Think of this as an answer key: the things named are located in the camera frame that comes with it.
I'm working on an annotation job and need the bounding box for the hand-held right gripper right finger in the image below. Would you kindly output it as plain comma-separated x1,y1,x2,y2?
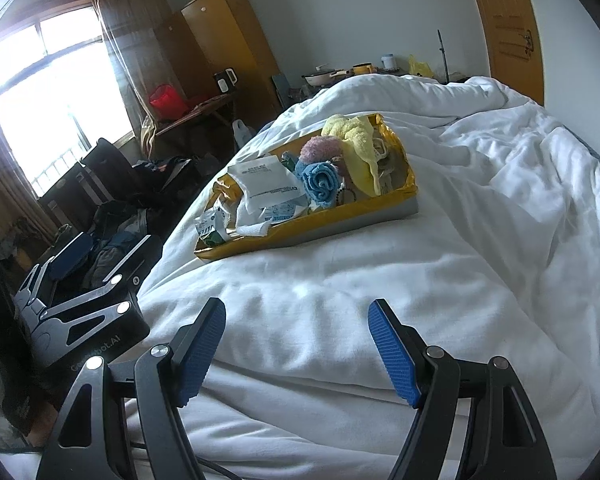
368,299,563,480

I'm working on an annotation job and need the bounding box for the yellow plastic bag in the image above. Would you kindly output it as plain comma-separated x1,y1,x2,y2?
408,54,434,79

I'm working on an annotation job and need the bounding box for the wooden wardrobe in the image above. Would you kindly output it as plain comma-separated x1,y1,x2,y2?
152,0,281,126

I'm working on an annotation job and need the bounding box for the wooden door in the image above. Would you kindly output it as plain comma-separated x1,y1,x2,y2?
462,0,546,107

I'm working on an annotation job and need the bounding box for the brown curtain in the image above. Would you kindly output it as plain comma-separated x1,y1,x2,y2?
92,0,175,161

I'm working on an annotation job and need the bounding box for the red bag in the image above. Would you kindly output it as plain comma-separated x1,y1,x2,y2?
149,84,188,121

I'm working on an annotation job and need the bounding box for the wooden side table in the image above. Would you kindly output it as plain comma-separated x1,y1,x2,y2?
155,94,237,157

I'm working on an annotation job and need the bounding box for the yellow towel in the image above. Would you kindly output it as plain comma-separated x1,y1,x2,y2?
321,114,387,196

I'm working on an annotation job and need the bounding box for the white plastic carrier bag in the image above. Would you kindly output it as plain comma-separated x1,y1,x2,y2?
231,120,257,154

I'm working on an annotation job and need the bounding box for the black and white kettle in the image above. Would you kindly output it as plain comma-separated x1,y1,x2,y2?
214,69,239,95

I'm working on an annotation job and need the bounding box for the thin black stand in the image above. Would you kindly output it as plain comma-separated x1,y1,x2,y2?
436,30,452,84

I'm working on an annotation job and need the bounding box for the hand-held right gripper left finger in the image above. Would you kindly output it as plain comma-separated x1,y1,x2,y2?
35,297,227,480

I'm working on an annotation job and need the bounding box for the black suitcase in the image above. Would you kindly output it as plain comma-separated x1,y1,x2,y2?
37,137,146,233

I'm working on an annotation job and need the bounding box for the white labelled paper packet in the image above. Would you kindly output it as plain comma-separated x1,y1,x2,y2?
227,160,307,208

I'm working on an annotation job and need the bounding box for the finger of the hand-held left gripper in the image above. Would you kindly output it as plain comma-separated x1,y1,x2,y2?
32,234,164,361
13,235,97,322

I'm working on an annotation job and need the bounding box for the grey flat panel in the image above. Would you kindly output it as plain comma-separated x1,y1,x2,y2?
272,74,292,109

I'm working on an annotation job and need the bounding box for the blue towel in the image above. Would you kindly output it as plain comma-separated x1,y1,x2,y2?
296,160,343,208

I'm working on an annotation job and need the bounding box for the white duvet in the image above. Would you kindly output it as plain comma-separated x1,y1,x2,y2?
0,74,600,480

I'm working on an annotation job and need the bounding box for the pile of dark clothes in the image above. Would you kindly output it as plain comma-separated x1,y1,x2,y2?
87,157,207,291

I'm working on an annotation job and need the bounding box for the pink fluffy towel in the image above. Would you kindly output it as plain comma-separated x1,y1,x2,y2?
300,135,345,167

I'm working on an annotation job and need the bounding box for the white cooking pot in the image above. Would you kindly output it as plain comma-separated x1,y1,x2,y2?
302,66,352,87

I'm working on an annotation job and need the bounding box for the window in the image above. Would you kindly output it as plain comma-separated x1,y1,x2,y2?
0,7,137,197

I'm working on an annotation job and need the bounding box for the cardboard box with yellow tape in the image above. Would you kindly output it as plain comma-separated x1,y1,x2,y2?
194,114,420,261

